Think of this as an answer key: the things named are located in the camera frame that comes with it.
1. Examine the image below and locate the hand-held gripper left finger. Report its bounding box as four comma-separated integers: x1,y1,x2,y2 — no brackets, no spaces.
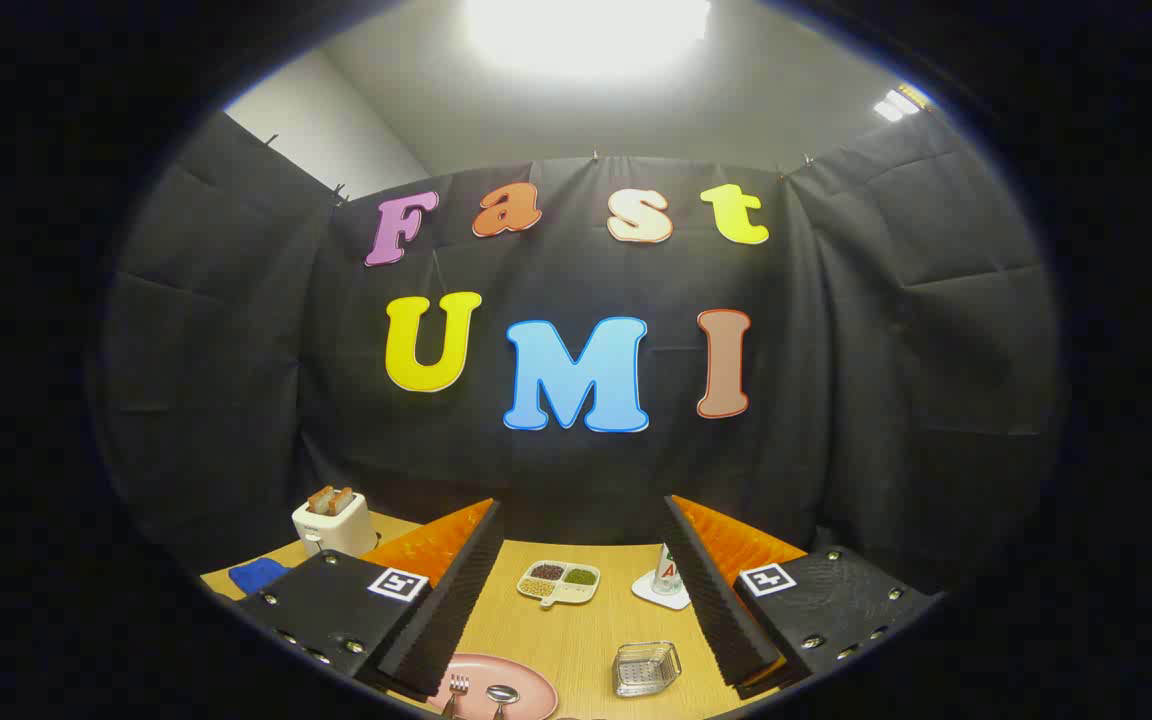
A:
231,498,505,701

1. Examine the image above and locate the pink plate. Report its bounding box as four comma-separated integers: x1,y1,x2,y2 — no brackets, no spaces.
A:
426,653,559,720

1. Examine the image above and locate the white divided dish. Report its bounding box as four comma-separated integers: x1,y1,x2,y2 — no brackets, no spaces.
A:
517,561,601,610

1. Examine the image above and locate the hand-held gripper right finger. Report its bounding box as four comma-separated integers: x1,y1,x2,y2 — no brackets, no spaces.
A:
661,494,945,701

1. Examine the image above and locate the blue cloth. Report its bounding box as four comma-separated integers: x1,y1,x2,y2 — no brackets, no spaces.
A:
228,558,292,598

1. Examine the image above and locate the white square coaster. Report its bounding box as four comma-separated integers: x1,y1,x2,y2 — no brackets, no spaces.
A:
632,572,692,611

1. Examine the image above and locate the small ceiling light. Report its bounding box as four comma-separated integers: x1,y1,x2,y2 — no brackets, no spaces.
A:
873,83,932,123

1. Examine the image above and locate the metal wire basket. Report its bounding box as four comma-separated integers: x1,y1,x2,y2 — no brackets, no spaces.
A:
612,641,683,698

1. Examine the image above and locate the large ceiling light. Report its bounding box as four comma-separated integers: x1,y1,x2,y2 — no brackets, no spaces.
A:
463,0,712,81

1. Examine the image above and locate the white toaster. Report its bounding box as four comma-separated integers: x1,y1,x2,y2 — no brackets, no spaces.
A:
292,492,379,558

